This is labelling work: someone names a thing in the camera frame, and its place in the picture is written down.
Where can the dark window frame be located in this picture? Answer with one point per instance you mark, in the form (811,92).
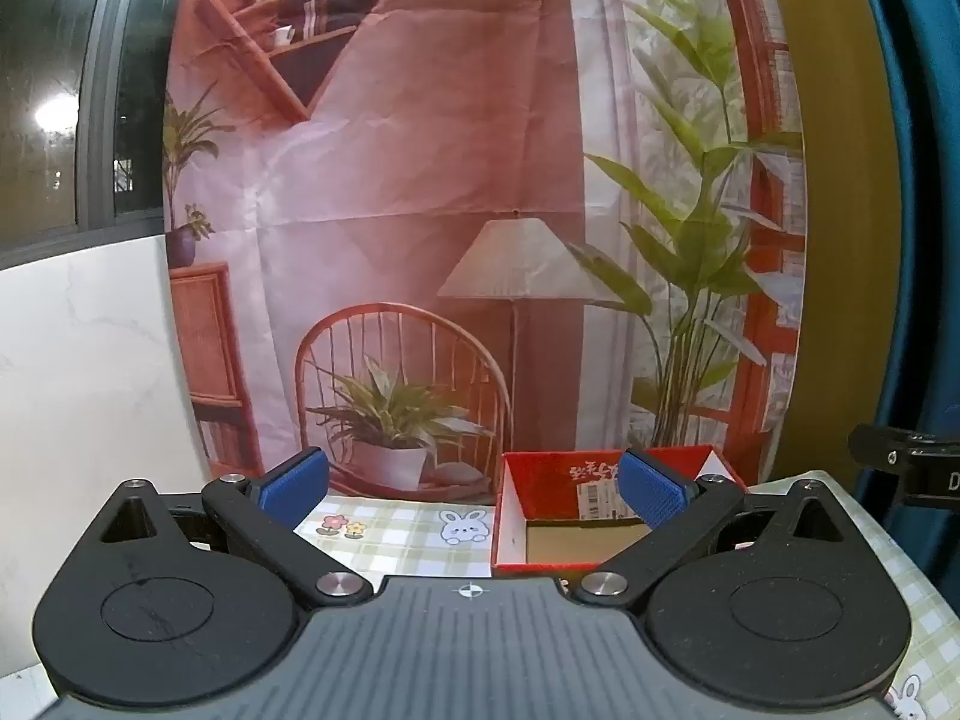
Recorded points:
(97,90)

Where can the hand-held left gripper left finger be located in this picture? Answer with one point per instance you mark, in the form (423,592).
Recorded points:
(289,484)

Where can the printed backdrop cloth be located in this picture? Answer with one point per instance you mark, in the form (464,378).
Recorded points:
(420,127)

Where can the olive yellow board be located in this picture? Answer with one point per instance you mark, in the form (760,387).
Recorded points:
(840,202)

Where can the red cardboard box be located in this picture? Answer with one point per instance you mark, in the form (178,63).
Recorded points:
(540,487)

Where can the blue curtain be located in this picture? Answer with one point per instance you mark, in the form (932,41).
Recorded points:
(926,202)

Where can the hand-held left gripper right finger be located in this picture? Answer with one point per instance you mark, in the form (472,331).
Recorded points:
(652,487)

